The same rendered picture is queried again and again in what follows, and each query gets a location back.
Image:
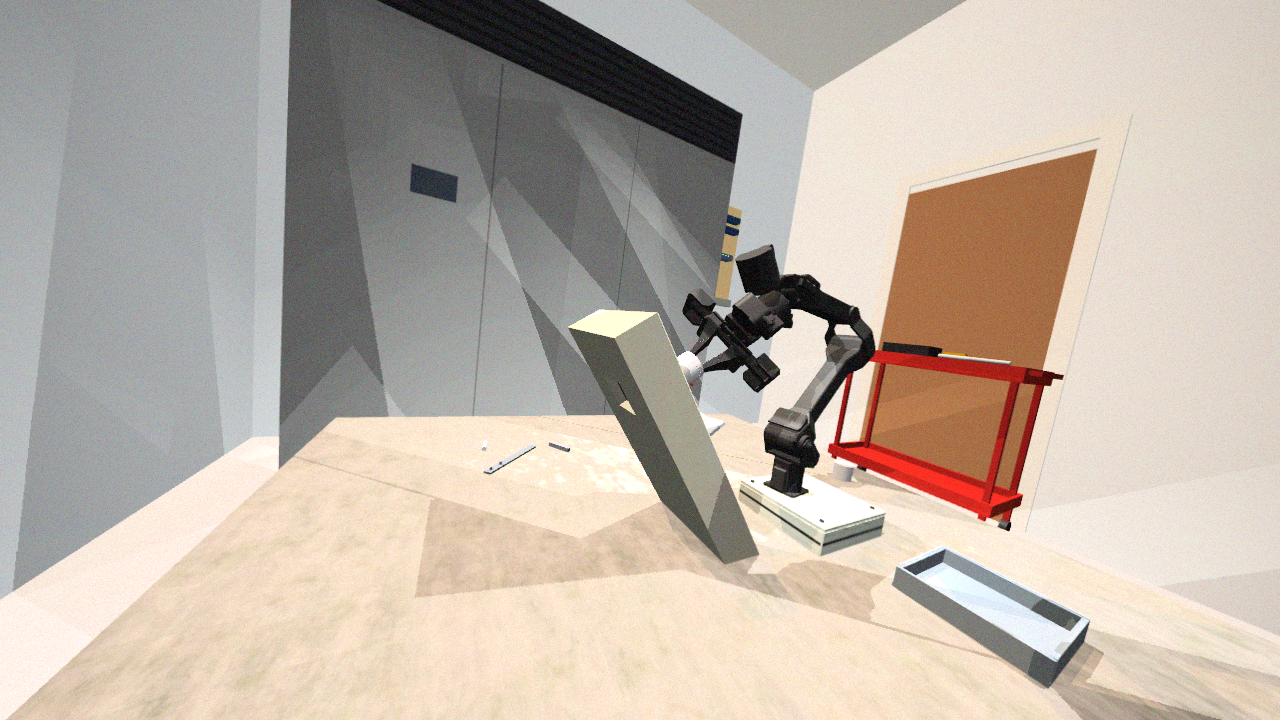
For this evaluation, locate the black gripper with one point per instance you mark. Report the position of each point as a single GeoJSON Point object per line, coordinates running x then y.
{"type": "Point", "coordinates": [698, 310]}

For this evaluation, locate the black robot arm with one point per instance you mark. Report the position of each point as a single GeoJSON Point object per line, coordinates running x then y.
{"type": "Point", "coordinates": [790, 433]}

